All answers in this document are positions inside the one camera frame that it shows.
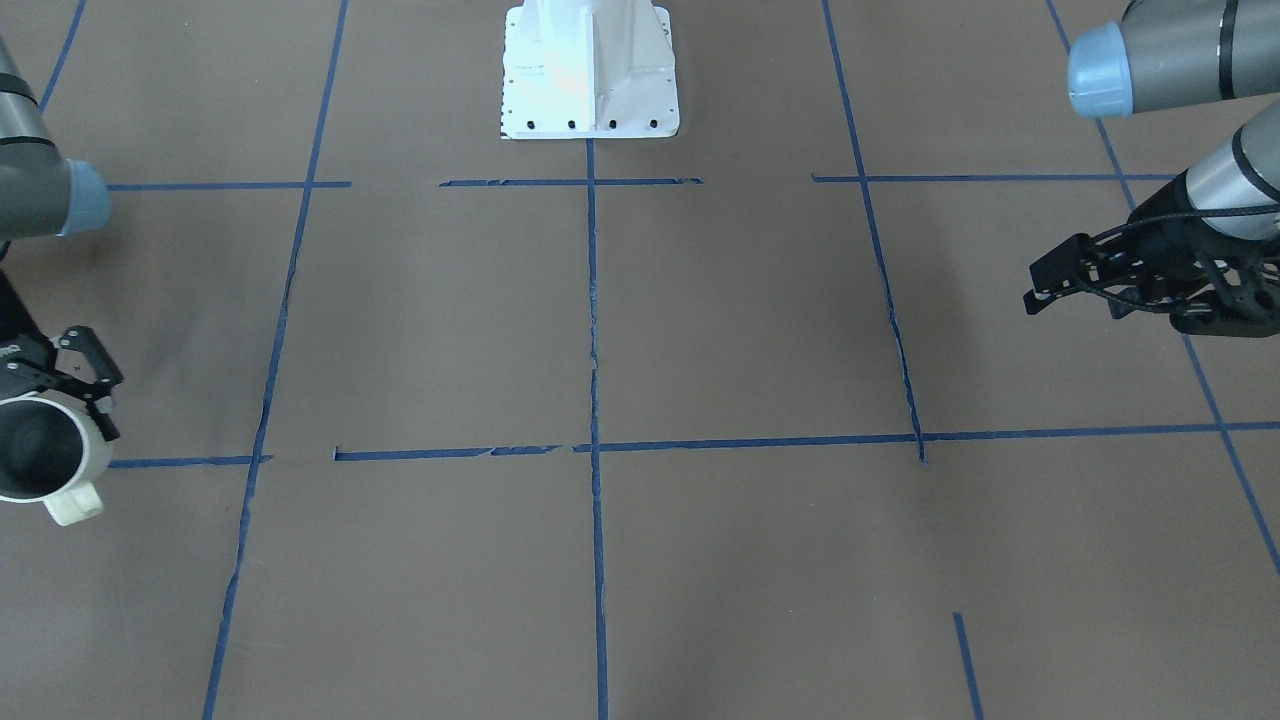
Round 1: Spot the black braided camera cable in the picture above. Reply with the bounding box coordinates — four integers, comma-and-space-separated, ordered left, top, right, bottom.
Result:
1070, 200, 1280, 305

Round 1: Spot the white ribbed HOME mug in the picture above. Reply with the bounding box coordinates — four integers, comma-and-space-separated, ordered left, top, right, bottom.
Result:
1, 395, 114, 527

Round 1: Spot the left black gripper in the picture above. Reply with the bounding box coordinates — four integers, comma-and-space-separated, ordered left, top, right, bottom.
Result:
1021, 172, 1251, 315

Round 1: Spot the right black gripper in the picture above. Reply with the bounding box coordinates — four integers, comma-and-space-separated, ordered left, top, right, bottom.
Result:
0, 270, 125, 443

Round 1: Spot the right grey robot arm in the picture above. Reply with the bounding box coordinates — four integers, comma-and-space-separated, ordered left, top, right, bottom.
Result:
1, 47, 124, 442

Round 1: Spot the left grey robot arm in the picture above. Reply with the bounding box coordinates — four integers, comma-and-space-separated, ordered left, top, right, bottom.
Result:
1023, 1, 1279, 338

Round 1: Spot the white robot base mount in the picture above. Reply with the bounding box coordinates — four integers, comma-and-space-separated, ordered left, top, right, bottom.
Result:
500, 1, 681, 141

